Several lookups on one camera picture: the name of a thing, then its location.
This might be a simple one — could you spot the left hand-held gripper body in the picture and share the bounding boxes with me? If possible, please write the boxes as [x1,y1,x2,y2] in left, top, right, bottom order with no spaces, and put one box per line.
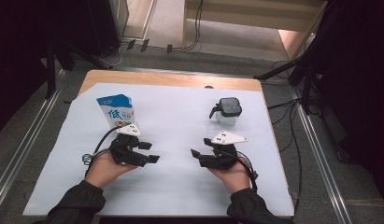
[108,123,150,168]

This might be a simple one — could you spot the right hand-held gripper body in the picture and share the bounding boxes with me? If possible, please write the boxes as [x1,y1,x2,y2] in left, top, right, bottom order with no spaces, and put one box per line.
[198,130,249,171]

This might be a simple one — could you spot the clear jar with black lid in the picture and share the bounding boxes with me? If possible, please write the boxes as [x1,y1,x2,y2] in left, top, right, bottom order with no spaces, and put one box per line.
[208,96,243,127]

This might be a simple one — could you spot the blue and white milk carton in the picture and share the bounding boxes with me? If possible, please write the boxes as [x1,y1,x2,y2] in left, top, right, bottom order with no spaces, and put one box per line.
[95,93,136,130]

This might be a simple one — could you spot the person's right hand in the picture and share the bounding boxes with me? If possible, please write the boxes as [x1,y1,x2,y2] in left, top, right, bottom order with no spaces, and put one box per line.
[207,156,251,195]

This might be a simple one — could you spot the person's left hand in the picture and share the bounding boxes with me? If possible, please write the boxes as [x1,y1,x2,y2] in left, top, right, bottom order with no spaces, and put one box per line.
[84,151,138,189]

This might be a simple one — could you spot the white paper sheet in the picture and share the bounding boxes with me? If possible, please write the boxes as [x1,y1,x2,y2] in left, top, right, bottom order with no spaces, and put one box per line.
[22,82,296,217]

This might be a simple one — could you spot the black metal stand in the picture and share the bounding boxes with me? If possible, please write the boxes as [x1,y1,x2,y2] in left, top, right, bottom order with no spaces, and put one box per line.
[44,36,115,100]

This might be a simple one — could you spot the black tripod stand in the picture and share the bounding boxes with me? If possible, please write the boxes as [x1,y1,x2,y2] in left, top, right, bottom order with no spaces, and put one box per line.
[252,43,325,115]

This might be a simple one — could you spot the pale wooden shelf unit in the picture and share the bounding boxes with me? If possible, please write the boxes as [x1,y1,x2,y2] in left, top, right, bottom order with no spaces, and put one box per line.
[181,0,328,63]

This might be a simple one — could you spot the grey cabinet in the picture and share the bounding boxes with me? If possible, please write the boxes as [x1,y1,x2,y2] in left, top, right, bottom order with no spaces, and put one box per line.
[107,0,130,41]

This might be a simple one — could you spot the left hand-held gripper cable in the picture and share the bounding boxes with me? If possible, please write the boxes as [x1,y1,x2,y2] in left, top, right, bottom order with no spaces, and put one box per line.
[81,125,125,179]

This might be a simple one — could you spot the hand-held gripper cable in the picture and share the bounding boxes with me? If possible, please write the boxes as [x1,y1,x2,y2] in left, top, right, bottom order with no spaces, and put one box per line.
[81,125,125,179]
[236,153,260,193]

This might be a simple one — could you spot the right hand-held gripper cable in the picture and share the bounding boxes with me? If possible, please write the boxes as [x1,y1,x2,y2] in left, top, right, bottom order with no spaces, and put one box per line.
[236,153,260,193]

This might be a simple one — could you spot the black floor cables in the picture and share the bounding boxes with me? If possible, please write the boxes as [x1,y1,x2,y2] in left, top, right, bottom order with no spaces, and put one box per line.
[266,60,306,214]

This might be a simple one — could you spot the white floor cable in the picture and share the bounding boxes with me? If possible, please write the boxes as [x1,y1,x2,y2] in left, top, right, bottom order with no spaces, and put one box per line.
[96,42,129,68]

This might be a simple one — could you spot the metal floor rail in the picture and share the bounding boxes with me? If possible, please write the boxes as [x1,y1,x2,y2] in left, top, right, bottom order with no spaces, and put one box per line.
[0,68,68,217]
[288,85,353,224]

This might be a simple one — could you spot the black hanging cable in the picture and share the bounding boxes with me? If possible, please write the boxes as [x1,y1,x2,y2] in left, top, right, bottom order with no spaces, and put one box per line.
[182,0,204,52]

